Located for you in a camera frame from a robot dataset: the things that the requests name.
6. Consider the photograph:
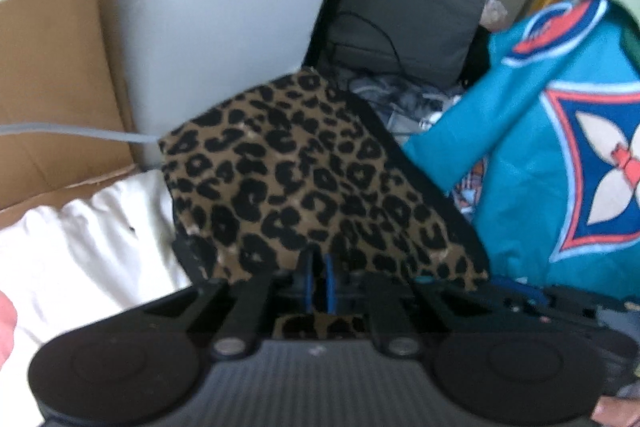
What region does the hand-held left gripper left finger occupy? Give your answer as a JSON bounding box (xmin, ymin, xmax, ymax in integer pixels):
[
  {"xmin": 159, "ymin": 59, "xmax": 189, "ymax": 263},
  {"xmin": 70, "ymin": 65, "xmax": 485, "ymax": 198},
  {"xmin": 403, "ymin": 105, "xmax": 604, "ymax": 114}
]
[{"xmin": 142, "ymin": 252, "xmax": 317, "ymax": 360}]

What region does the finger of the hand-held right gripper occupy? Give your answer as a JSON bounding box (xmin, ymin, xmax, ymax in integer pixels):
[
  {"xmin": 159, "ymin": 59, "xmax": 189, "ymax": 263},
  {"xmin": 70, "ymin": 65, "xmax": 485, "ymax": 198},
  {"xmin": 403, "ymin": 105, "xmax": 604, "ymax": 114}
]
[{"xmin": 492, "ymin": 283, "xmax": 601, "ymax": 325}]

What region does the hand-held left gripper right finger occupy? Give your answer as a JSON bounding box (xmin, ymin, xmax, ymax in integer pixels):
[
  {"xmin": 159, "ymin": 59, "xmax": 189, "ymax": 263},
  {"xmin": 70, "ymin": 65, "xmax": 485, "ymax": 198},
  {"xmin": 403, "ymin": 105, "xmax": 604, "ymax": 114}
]
[{"xmin": 324, "ymin": 253, "xmax": 501, "ymax": 360}]

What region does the leopard print garment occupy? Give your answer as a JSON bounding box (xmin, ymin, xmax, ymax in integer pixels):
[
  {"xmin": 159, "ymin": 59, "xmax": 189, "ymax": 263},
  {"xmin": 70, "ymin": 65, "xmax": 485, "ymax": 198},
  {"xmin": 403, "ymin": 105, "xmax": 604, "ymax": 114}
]
[{"xmin": 157, "ymin": 69, "xmax": 491, "ymax": 340}]

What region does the person's right hand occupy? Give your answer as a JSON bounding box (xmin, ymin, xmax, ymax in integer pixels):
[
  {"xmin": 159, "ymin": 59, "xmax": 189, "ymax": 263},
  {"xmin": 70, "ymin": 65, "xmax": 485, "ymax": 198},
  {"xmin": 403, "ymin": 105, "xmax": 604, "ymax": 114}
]
[{"xmin": 591, "ymin": 394, "xmax": 640, "ymax": 427}]

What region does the teal printed blanket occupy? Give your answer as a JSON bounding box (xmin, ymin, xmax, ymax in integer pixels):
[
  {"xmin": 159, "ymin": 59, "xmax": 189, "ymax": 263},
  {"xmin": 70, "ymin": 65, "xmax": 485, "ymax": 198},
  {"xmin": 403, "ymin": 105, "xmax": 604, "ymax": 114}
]
[{"xmin": 402, "ymin": 0, "xmax": 640, "ymax": 303}]

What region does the grey patterned cloth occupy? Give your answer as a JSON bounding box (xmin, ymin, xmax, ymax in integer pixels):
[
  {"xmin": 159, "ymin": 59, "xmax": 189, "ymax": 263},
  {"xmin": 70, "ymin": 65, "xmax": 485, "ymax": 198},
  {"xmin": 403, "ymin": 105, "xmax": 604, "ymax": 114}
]
[{"xmin": 345, "ymin": 74, "xmax": 466, "ymax": 144}]

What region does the bear print bed sheet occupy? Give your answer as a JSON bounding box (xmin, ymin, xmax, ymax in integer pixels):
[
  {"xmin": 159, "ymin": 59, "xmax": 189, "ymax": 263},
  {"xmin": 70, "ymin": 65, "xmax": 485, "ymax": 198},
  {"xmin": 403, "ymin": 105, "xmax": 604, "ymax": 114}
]
[{"xmin": 0, "ymin": 169, "xmax": 193, "ymax": 363}]

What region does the grey laptop bag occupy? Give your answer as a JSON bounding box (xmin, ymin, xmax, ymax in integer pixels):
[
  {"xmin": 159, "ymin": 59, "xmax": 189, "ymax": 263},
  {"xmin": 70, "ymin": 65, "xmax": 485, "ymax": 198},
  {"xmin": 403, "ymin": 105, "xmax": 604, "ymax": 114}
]
[{"xmin": 327, "ymin": 0, "xmax": 488, "ymax": 88}]

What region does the flat cardboard sheet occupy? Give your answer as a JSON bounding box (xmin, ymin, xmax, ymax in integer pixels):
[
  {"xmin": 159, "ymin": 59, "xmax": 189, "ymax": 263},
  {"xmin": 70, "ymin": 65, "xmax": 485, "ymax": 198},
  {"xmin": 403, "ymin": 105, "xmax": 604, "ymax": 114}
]
[{"xmin": 0, "ymin": 0, "xmax": 143, "ymax": 210}]

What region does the black cable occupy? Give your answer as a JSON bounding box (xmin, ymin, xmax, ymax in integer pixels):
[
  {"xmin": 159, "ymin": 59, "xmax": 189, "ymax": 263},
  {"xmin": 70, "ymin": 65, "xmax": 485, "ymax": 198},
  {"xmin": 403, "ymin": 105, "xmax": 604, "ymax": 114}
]
[{"xmin": 332, "ymin": 9, "xmax": 405, "ymax": 74}]

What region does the white cable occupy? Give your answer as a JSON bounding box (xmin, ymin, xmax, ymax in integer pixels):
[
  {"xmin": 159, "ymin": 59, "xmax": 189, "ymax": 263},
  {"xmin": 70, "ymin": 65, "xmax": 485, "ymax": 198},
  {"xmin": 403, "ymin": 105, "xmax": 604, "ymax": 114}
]
[{"xmin": 0, "ymin": 123, "xmax": 161, "ymax": 145}]

